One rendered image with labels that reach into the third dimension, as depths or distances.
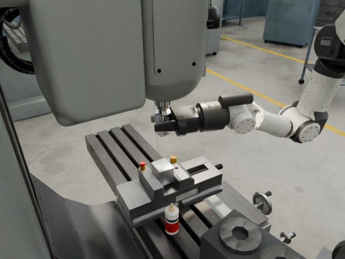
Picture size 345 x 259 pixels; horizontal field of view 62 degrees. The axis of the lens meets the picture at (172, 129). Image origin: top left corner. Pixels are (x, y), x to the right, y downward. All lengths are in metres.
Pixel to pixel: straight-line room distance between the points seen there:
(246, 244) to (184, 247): 0.27
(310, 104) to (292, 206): 1.52
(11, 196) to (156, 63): 0.37
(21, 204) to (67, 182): 2.02
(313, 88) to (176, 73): 0.49
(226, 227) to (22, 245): 0.41
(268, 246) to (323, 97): 0.53
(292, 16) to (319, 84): 5.79
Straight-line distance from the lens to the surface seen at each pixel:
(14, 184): 0.57
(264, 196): 1.43
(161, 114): 0.79
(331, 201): 2.62
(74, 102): 0.56
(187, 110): 0.83
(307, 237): 2.27
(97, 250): 0.91
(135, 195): 0.93
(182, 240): 0.90
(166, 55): 0.63
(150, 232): 0.91
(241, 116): 0.83
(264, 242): 0.68
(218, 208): 1.14
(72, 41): 0.53
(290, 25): 6.79
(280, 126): 0.98
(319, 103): 1.01
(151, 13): 0.60
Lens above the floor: 1.62
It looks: 31 degrees down
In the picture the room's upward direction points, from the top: straight up
